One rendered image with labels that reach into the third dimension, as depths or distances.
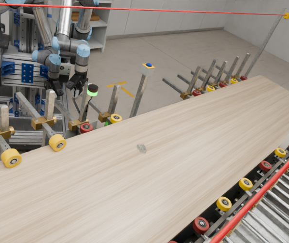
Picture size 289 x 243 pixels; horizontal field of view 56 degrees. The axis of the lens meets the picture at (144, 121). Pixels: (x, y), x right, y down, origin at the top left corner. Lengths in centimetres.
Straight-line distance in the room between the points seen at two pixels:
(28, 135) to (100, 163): 125
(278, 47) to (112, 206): 817
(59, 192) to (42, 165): 19
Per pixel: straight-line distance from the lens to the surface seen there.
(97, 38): 513
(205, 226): 151
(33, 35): 240
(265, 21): 919
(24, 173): 148
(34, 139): 268
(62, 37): 176
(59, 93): 194
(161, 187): 155
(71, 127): 182
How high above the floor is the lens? 202
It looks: 35 degrees down
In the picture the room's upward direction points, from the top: 19 degrees clockwise
